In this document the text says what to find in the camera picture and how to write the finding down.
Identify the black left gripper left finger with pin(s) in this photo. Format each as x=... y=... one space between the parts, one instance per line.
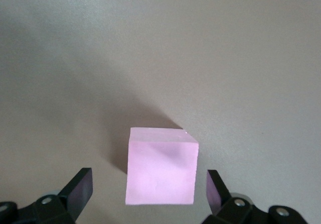
x=75 y=194

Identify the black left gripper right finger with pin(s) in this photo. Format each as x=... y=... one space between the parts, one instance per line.
x=215 y=191

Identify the pink foam cube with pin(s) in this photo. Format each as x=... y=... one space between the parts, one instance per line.
x=160 y=171

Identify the brown table mat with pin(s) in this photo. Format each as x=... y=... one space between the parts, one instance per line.
x=100 y=58

